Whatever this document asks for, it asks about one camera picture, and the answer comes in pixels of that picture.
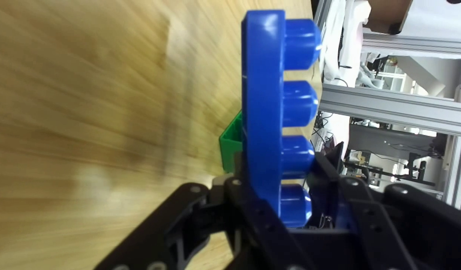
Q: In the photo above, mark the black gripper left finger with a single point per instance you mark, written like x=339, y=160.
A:
x=182, y=226

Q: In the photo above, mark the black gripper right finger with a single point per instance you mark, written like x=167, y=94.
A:
x=357, y=229

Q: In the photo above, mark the blue four-stud block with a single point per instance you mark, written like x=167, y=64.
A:
x=276, y=163

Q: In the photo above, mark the green block left alone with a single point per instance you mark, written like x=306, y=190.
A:
x=230, y=143

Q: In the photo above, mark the aluminium frame post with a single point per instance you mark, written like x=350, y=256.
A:
x=390, y=107

